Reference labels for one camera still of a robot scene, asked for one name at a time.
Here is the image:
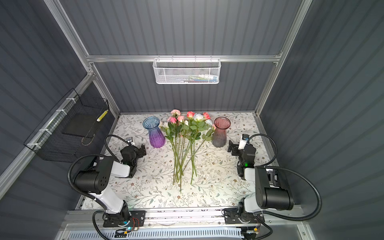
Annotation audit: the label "pink glass vase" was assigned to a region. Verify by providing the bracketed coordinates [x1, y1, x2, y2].
[212, 117, 231, 148]

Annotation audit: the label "light pink rose stem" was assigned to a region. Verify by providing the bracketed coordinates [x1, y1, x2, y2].
[182, 123, 216, 176]

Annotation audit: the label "white spray rose stem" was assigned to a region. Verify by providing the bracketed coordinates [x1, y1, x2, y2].
[175, 118, 214, 189]

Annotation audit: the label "red pink rose stem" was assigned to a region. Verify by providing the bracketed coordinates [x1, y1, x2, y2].
[191, 113, 213, 184]

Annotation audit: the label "deep pink rose stem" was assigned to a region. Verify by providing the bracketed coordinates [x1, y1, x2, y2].
[187, 111, 195, 165]

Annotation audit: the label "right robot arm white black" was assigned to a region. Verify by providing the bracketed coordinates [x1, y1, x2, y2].
[227, 140, 294, 223]

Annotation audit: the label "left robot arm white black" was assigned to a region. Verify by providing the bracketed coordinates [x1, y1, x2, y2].
[72, 145, 147, 228]

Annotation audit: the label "blue purple glass vase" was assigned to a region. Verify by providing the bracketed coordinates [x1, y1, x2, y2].
[143, 117, 166, 149]

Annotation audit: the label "yellow tube in basket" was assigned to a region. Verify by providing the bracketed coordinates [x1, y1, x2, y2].
[97, 110, 109, 122]

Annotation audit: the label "small pink spray roses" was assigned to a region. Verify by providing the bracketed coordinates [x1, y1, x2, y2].
[161, 110, 186, 184]

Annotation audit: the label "floral patterned table mat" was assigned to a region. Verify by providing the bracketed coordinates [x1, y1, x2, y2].
[109, 115, 255, 209]

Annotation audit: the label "tubes in white basket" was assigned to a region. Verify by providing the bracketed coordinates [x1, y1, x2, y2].
[180, 75, 219, 84]

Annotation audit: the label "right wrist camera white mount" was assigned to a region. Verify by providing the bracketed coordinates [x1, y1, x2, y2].
[238, 134, 250, 150]

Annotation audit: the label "black wire basket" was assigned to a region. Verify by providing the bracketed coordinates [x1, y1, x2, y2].
[24, 89, 110, 163]

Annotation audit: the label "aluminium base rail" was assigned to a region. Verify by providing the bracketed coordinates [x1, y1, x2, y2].
[56, 207, 315, 240]

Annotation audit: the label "white wire mesh basket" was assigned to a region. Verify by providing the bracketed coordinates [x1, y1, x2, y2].
[153, 58, 222, 85]

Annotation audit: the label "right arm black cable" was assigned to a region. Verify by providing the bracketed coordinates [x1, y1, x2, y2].
[246, 133, 323, 222]

